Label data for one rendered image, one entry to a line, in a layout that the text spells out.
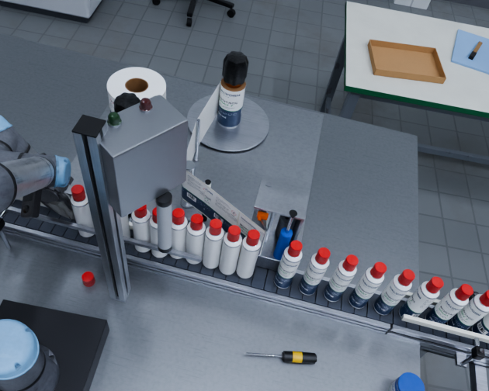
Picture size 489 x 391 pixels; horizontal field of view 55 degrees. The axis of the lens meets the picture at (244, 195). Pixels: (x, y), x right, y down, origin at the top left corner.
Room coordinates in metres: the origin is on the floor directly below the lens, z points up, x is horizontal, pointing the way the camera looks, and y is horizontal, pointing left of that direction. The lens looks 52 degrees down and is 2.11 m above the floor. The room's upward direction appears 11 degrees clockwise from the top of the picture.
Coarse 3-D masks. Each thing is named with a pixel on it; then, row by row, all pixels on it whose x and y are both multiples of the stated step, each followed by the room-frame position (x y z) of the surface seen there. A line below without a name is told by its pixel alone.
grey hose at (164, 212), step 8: (168, 192) 0.62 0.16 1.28; (160, 200) 0.60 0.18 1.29; (168, 200) 0.60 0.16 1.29; (160, 208) 0.59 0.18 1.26; (168, 208) 0.60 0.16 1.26; (160, 216) 0.59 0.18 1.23; (168, 216) 0.60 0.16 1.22; (160, 224) 0.59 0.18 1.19; (168, 224) 0.60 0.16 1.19; (160, 232) 0.60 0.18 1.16; (168, 232) 0.60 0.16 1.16; (160, 240) 0.60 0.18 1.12; (168, 240) 0.60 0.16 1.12; (160, 248) 0.59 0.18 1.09; (168, 248) 0.60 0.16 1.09
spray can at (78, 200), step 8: (72, 192) 0.71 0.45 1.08; (80, 192) 0.72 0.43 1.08; (72, 200) 0.71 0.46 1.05; (80, 200) 0.71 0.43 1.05; (72, 208) 0.71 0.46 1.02; (80, 208) 0.70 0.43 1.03; (88, 208) 0.72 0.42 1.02; (80, 216) 0.70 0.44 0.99; (88, 216) 0.71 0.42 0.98; (80, 224) 0.70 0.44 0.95; (88, 224) 0.71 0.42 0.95; (80, 232) 0.70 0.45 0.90
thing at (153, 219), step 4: (156, 208) 0.71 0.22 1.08; (152, 212) 0.70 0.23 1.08; (156, 212) 0.70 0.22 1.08; (152, 216) 0.70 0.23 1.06; (156, 216) 0.69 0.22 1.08; (152, 220) 0.70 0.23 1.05; (156, 220) 0.69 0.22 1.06; (152, 224) 0.69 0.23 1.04; (156, 224) 0.69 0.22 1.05; (152, 228) 0.68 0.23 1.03; (156, 228) 0.68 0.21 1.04; (152, 232) 0.68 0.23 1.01; (156, 232) 0.68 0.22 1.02; (152, 236) 0.68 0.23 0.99; (156, 236) 0.68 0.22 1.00; (152, 240) 0.69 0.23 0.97; (156, 240) 0.68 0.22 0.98; (152, 252) 0.69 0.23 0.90; (156, 252) 0.68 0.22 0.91; (160, 252) 0.68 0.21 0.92; (156, 256) 0.68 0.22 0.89; (160, 256) 0.68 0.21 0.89; (164, 256) 0.69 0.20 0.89
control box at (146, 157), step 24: (144, 120) 0.64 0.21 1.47; (168, 120) 0.65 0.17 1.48; (120, 144) 0.56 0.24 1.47; (144, 144) 0.58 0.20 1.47; (168, 144) 0.62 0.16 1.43; (120, 168) 0.54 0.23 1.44; (144, 168) 0.58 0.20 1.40; (168, 168) 0.62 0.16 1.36; (120, 192) 0.53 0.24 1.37; (144, 192) 0.58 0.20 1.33; (120, 216) 0.53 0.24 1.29
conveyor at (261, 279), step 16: (48, 208) 0.78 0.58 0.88; (16, 224) 0.70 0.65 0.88; (32, 224) 0.71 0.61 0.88; (48, 224) 0.72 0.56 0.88; (80, 240) 0.69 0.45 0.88; (96, 240) 0.70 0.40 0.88; (144, 256) 0.68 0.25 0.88; (208, 272) 0.67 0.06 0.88; (256, 272) 0.70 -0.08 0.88; (272, 272) 0.71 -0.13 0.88; (256, 288) 0.65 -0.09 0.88; (272, 288) 0.66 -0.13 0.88; (288, 288) 0.67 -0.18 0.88; (320, 288) 0.69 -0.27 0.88; (352, 288) 0.71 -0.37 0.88; (320, 304) 0.64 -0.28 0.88; (336, 304) 0.65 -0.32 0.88; (368, 304) 0.67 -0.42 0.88; (384, 320) 0.63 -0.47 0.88
